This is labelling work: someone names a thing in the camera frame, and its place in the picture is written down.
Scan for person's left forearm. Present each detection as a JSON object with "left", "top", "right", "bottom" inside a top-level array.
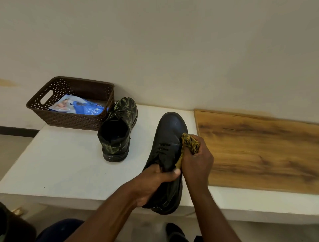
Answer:
[{"left": 64, "top": 183, "right": 138, "bottom": 242}]

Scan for person's right hand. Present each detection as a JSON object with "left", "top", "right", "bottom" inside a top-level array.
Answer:
[{"left": 181, "top": 134, "right": 215, "bottom": 190}]

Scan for person's left hand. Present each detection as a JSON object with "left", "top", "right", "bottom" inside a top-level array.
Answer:
[{"left": 129, "top": 164, "right": 182, "bottom": 208}]

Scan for black bucket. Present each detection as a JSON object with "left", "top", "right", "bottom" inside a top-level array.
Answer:
[{"left": 0, "top": 202, "right": 37, "bottom": 242}]

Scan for black leather shoe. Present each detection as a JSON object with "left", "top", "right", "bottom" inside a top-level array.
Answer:
[
  {"left": 142, "top": 111, "right": 189, "bottom": 215},
  {"left": 97, "top": 96, "right": 138, "bottom": 163}
]

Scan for yellow checked cloth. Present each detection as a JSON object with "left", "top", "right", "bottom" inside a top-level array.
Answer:
[{"left": 175, "top": 132, "right": 201, "bottom": 170}]

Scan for blue and white plastic packet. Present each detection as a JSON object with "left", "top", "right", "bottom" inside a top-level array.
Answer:
[{"left": 48, "top": 94, "right": 105, "bottom": 116}]

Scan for person's black worn shoe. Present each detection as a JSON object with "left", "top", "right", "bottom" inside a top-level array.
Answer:
[{"left": 165, "top": 222, "right": 186, "bottom": 242}]

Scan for wooden board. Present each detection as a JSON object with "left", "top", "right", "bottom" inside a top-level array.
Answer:
[{"left": 194, "top": 108, "right": 319, "bottom": 195}]

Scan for person's right forearm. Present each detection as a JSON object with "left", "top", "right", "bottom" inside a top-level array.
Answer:
[{"left": 185, "top": 184, "right": 241, "bottom": 242}]

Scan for person's dark trousers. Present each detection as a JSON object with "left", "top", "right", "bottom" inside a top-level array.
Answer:
[{"left": 35, "top": 218, "right": 204, "bottom": 242}]

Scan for brown perforated plastic basket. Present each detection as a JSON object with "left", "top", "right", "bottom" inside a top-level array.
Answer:
[{"left": 26, "top": 76, "right": 115, "bottom": 131}]

